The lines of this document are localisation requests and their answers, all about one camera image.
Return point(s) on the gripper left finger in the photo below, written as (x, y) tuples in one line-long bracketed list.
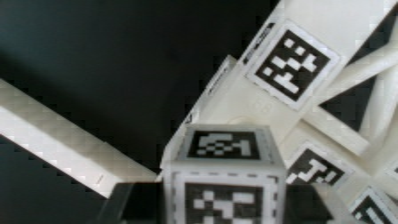
[(111, 213)]

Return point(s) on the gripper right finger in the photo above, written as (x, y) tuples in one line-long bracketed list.
[(337, 207)]

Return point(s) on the white tagged cube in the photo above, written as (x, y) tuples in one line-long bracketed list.
[(225, 177)]

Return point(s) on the white chair back frame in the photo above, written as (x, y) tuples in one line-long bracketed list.
[(312, 85)]

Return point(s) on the white U-shaped fence rail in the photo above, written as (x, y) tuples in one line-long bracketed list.
[(63, 144)]

